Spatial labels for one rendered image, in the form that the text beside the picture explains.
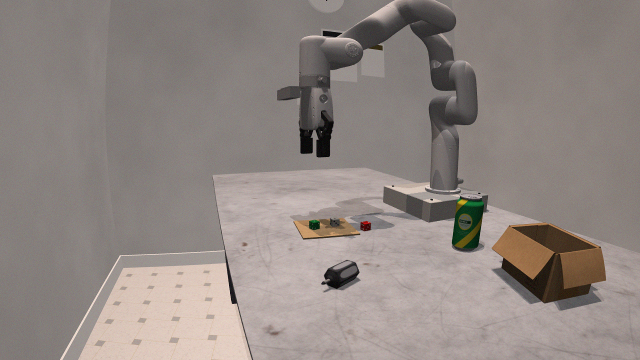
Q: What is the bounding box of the tan mat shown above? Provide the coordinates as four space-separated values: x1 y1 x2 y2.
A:
293 218 360 240

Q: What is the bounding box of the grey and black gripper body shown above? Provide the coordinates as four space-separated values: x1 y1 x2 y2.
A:
299 86 334 130

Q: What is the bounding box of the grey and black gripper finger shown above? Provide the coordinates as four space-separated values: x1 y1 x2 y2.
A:
299 126 313 154
315 110 334 158

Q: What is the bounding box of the open brown cardboard box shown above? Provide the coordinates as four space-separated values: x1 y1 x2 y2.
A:
492 222 606 303

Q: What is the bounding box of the green soda can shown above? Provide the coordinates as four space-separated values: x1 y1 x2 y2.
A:
452 193 484 252

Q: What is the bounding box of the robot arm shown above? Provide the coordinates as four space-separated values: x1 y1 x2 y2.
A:
277 0 478 195

